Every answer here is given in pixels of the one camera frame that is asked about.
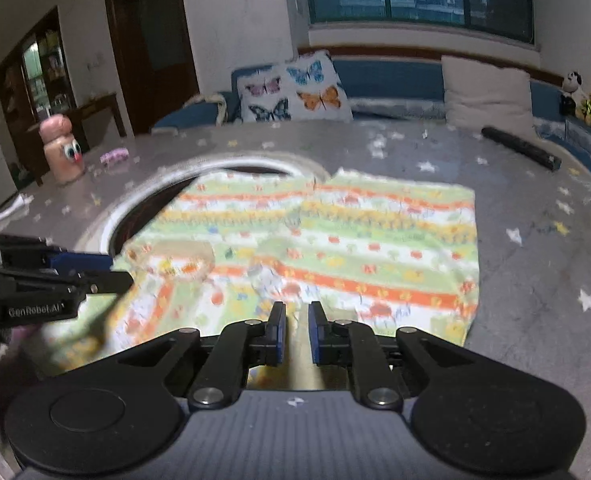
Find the butterfly print pillow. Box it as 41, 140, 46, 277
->
236, 50, 355, 123

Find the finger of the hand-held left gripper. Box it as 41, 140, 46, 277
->
0, 232, 113, 272
0, 270, 133, 295

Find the dark wooden display cabinet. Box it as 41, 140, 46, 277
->
0, 6, 76, 171

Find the plain beige pillow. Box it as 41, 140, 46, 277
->
440, 55, 535, 131

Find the black round induction cooktop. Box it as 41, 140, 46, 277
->
110, 195, 176, 256

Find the dark wooden door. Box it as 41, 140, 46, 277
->
102, 0, 201, 136

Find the dark wooden side table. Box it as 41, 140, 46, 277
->
28, 92, 127, 186

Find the pink cartoon face bottle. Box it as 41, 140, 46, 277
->
38, 114, 86, 185

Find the white paper sheet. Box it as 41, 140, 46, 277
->
0, 195, 35, 223

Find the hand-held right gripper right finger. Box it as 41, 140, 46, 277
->
309, 301, 516, 409

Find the blue sofa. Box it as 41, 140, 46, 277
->
151, 55, 591, 176

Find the panda plush toy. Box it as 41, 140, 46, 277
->
560, 70, 586, 116

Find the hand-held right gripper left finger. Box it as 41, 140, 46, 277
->
70, 301, 287, 409

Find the grey star print tablecloth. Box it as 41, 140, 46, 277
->
0, 120, 591, 480

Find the patterned green child's garment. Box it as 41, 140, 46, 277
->
25, 169, 480, 378

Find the black remote control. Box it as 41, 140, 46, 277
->
481, 126, 562, 171

